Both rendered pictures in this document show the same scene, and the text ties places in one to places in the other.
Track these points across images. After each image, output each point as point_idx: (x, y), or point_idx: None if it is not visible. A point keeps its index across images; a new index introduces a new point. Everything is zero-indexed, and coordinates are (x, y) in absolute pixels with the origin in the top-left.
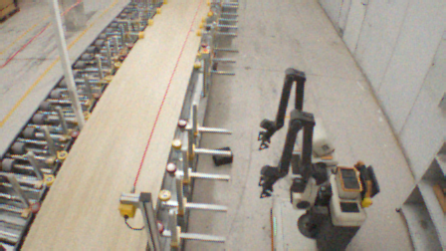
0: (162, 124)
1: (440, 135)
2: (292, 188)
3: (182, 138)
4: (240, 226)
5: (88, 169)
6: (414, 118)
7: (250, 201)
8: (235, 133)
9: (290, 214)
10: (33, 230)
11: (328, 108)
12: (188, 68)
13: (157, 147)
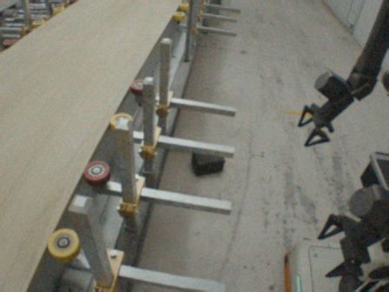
0: (102, 85)
1: None
2: (385, 243)
3: (141, 122)
4: (232, 283)
5: None
6: None
7: (249, 238)
8: (227, 129)
9: (325, 272)
10: None
11: (349, 108)
12: (165, 17)
13: (78, 127)
